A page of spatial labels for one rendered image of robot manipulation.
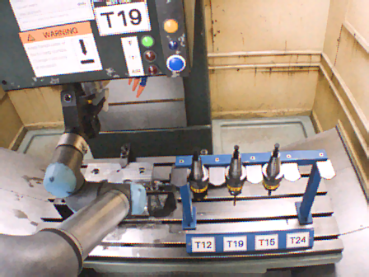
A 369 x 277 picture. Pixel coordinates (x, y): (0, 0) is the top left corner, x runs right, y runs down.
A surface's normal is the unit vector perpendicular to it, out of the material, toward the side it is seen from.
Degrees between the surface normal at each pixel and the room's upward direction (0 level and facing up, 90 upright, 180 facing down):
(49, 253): 48
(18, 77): 90
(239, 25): 90
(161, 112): 90
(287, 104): 90
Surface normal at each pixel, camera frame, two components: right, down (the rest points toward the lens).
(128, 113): -0.02, 0.70
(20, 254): 0.43, -0.73
